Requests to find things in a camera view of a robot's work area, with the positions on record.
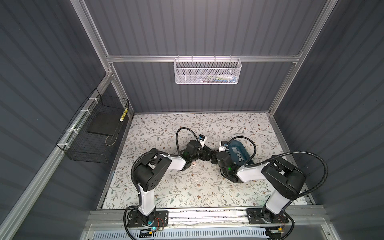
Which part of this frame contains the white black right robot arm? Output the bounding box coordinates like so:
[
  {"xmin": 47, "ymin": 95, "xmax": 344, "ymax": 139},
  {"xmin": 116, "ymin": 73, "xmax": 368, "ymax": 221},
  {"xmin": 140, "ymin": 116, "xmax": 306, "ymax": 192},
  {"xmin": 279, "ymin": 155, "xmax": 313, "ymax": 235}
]
[{"xmin": 213, "ymin": 151, "xmax": 307, "ymax": 219}]

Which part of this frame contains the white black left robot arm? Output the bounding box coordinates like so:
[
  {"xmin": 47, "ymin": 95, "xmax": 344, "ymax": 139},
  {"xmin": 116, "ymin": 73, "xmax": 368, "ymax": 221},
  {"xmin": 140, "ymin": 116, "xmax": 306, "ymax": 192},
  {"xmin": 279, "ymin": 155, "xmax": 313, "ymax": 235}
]
[{"xmin": 131, "ymin": 140, "xmax": 217, "ymax": 217}]

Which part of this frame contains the teal plastic tray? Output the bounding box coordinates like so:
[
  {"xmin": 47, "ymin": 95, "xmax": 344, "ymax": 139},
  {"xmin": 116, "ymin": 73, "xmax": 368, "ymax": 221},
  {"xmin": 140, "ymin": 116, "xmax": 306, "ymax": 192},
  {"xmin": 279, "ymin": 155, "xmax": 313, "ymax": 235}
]
[{"xmin": 229, "ymin": 140, "xmax": 250, "ymax": 166}]

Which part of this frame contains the yellow marker pen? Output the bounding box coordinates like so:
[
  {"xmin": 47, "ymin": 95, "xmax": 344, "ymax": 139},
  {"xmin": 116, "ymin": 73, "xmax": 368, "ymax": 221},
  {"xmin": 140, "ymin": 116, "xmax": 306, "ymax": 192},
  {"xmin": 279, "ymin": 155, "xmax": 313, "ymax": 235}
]
[{"xmin": 120, "ymin": 108, "xmax": 128, "ymax": 122}]

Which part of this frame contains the black foam pad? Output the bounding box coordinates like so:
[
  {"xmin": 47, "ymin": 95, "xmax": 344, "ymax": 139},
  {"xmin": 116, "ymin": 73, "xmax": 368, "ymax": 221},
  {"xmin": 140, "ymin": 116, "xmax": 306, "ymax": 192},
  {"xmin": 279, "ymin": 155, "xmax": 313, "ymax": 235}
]
[{"xmin": 87, "ymin": 113, "xmax": 122, "ymax": 137}]

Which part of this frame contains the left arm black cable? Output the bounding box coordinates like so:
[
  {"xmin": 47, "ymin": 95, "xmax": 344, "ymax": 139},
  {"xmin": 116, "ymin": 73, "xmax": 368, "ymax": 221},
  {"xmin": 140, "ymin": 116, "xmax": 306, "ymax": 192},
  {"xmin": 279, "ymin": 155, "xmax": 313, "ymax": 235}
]
[{"xmin": 122, "ymin": 127, "xmax": 202, "ymax": 240}]

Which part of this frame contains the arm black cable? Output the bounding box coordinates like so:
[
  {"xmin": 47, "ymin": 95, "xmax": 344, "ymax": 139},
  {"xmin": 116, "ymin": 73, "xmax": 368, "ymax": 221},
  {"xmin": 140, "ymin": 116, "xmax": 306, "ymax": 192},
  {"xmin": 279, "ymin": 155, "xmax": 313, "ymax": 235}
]
[
  {"xmin": 227, "ymin": 135, "xmax": 329, "ymax": 199},
  {"xmin": 122, "ymin": 127, "xmax": 202, "ymax": 240}
]

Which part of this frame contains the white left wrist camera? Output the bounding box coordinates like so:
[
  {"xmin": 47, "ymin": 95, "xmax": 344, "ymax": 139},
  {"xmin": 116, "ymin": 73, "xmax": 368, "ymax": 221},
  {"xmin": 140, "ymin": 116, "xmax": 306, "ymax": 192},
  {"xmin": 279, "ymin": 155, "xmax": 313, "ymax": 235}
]
[{"xmin": 198, "ymin": 134, "xmax": 206, "ymax": 148}]

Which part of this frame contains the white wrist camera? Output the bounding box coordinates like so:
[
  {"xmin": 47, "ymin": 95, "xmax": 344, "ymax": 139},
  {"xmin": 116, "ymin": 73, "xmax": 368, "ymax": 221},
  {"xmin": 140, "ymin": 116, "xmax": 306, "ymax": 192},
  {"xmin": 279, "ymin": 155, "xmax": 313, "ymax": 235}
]
[
  {"xmin": 218, "ymin": 141, "xmax": 228, "ymax": 152},
  {"xmin": 198, "ymin": 134, "xmax": 206, "ymax": 148}
]

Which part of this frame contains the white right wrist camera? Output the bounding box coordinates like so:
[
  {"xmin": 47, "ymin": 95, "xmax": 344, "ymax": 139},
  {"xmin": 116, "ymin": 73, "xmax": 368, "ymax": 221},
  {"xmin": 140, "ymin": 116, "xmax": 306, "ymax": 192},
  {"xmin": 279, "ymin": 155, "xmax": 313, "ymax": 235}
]
[{"xmin": 218, "ymin": 141, "xmax": 228, "ymax": 152}]

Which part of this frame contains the white wire mesh basket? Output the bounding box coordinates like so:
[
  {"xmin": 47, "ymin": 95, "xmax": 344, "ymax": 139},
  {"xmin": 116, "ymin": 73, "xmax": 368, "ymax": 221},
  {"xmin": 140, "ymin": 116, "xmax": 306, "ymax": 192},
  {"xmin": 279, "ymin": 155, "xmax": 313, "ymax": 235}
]
[{"xmin": 173, "ymin": 58, "xmax": 242, "ymax": 85}]

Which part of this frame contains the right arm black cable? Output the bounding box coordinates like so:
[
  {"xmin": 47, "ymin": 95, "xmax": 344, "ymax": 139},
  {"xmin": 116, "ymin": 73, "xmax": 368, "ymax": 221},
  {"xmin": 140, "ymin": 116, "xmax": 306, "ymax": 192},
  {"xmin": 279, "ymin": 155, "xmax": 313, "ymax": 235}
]
[{"xmin": 227, "ymin": 135, "xmax": 329, "ymax": 199}]

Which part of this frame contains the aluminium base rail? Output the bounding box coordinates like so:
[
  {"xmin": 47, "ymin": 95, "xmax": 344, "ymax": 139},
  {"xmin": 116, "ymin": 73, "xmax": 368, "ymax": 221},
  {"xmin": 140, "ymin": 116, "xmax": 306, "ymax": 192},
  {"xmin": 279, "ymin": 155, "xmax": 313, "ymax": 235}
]
[{"xmin": 86, "ymin": 206, "xmax": 289, "ymax": 230}]

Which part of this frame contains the black wire basket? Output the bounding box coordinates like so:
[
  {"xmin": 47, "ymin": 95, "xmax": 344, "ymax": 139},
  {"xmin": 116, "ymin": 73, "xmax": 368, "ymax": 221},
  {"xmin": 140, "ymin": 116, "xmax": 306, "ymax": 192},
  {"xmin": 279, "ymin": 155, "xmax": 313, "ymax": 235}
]
[{"xmin": 57, "ymin": 90, "xmax": 130, "ymax": 164}]

